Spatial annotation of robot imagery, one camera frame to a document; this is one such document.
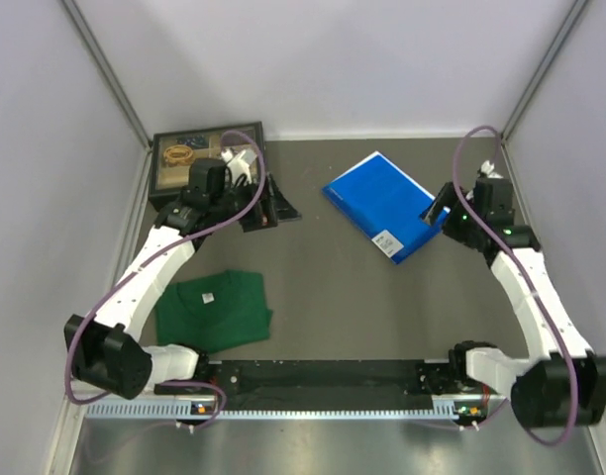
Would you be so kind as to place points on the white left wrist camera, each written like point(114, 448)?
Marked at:
point(239, 162)

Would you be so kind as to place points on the grey slotted cable duct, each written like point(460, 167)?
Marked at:
point(202, 410)

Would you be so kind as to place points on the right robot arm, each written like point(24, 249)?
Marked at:
point(562, 381)

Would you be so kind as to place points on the green folded t-shirt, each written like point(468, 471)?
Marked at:
point(214, 313)

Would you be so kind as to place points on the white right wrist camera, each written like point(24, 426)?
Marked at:
point(488, 170)

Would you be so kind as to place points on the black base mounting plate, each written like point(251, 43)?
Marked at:
point(335, 385)

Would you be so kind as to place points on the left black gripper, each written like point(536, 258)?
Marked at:
point(268, 213)

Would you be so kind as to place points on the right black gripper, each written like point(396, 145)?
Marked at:
point(450, 198)

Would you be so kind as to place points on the black compartment display box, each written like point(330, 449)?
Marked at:
point(174, 152)

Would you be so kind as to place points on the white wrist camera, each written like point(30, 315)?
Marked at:
point(239, 162)
point(488, 170)

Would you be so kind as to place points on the blue file folder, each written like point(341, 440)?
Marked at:
point(385, 204)

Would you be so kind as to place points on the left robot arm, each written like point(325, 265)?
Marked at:
point(103, 347)

